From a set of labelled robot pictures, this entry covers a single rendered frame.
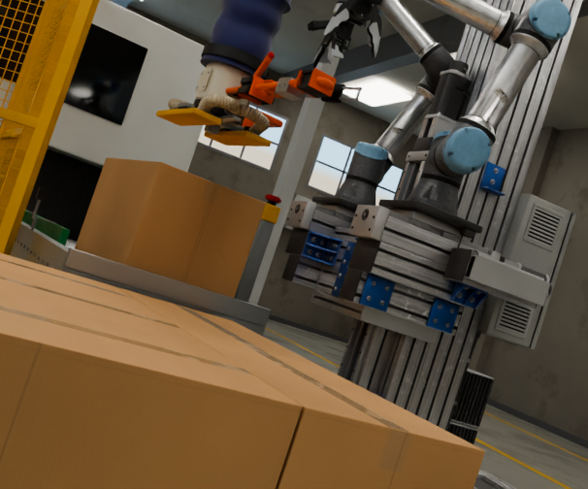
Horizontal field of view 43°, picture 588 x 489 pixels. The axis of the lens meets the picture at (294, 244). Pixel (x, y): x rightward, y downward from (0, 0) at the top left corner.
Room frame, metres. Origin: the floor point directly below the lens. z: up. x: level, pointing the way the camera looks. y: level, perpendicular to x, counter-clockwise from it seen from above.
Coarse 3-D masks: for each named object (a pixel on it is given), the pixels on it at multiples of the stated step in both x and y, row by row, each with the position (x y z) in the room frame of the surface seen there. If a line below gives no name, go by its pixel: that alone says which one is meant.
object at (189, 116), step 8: (160, 112) 2.54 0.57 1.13; (168, 112) 2.48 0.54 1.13; (176, 112) 2.41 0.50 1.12; (184, 112) 2.35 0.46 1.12; (192, 112) 2.29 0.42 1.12; (200, 112) 2.30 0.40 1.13; (168, 120) 2.60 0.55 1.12; (176, 120) 2.54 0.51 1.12; (184, 120) 2.48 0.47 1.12; (192, 120) 2.43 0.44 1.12; (200, 120) 2.38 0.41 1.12; (208, 120) 2.33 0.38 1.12; (216, 120) 2.33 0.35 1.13
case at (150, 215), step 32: (128, 160) 2.61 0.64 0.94; (96, 192) 2.82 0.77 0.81; (128, 192) 2.51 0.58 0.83; (160, 192) 2.36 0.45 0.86; (192, 192) 2.41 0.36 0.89; (224, 192) 2.46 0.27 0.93; (96, 224) 2.71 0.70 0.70; (128, 224) 2.42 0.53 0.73; (160, 224) 2.37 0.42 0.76; (192, 224) 2.43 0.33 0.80; (224, 224) 2.48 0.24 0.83; (256, 224) 2.54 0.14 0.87; (128, 256) 2.34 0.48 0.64; (160, 256) 2.39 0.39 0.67; (192, 256) 2.44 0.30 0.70; (224, 256) 2.50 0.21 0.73; (224, 288) 2.52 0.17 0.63
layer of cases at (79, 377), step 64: (0, 256) 1.97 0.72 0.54; (0, 320) 1.05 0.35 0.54; (64, 320) 1.24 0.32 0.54; (128, 320) 1.52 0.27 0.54; (192, 320) 1.98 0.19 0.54; (0, 384) 0.97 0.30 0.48; (64, 384) 1.01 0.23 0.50; (128, 384) 1.05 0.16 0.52; (192, 384) 1.09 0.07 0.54; (256, 384) 1.24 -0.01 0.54; (320, 384) 1.53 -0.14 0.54; (0, 448) 0.99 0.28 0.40; (64, 448) 1.02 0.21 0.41; (128, 448) 1.06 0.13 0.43; (192, 448) 1.11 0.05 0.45; (256, 448) 1.16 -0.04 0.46; (320, 448) 1.21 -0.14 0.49; (384, 448) 1.26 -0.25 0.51; (448, 448) 1.33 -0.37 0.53
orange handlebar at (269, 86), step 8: (272, 80) 2.16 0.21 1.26; (320, 80) 1.94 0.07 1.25; (328, 80) 1.94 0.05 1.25; (232, 88) 2.38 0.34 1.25; (256, 88) 2.23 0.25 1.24; (264, 88) 2.18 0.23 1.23; (272, 88) 2.16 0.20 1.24; (328, 88) 1.96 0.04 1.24; (240, 96) 2.42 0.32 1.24; (280, 96) 2.20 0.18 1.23; (272, 120) 2.65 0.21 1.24; (280, 120) 2.66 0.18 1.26
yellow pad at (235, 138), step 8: (248, 128) 2.48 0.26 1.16; (208, 136) 2.65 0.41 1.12; (216, 136) 2.58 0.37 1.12; (224, 136) 2.53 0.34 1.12; (232, 136) 2.47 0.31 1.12; (240, 136) 2.42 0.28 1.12; (248, 136) 2.39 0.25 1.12; (256, 136) 2.40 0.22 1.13; (224, 144) 2.70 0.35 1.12; (232, 144) 2.64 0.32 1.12; (240, 144) 2.58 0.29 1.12; (248, 144) 2.52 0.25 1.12; (256, 144) 2.46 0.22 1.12; (264, 144) 2.42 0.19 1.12
